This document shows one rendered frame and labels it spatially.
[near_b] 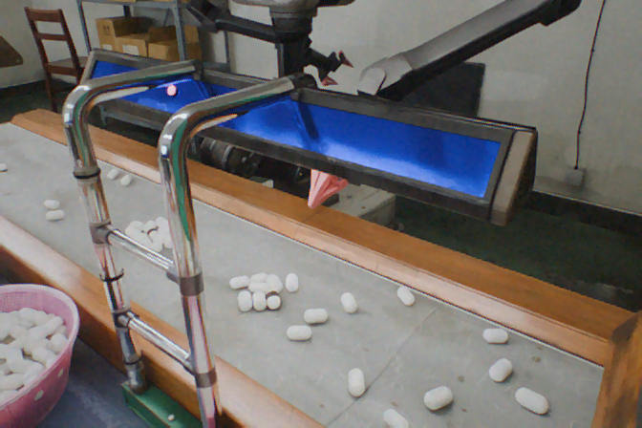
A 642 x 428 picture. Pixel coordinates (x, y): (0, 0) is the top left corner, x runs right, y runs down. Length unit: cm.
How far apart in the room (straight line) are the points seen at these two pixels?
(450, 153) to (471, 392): 36
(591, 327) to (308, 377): 40
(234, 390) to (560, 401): 40
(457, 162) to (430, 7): 231
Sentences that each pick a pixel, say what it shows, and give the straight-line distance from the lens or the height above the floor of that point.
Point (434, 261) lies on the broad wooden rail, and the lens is 82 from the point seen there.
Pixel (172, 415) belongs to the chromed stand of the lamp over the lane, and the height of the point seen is 72.
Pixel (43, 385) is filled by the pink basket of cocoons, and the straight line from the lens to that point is 72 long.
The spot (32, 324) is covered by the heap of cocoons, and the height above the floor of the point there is 73.
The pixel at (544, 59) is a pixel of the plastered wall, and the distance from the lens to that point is 256.
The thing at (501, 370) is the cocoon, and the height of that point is 76.
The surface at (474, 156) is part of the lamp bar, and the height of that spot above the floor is 109.
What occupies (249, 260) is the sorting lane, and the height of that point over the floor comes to 74.
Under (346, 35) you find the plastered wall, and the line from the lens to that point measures 293.
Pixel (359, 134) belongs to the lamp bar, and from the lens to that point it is 43.
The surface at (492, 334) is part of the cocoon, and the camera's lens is 72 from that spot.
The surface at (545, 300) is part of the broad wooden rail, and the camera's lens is 80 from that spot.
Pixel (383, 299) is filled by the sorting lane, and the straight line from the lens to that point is 77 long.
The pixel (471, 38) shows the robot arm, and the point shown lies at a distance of 88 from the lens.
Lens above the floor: 123
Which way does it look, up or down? 26 degrees down
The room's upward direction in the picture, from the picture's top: straight up
